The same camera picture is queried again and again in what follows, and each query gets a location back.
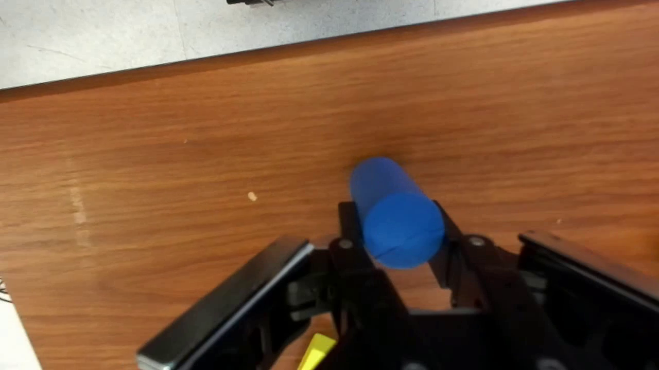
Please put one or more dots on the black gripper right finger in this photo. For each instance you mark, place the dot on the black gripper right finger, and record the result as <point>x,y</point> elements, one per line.
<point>484,276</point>

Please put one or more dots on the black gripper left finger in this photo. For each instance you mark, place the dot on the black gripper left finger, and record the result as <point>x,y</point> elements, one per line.
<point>363,297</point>

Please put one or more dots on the blue cylinder block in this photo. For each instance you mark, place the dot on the blue cylinder block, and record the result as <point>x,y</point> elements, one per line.
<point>402,226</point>

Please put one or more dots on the yellow rectangular block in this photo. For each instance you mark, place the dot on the yellow rectangular block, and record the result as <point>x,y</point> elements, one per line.
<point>318,348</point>

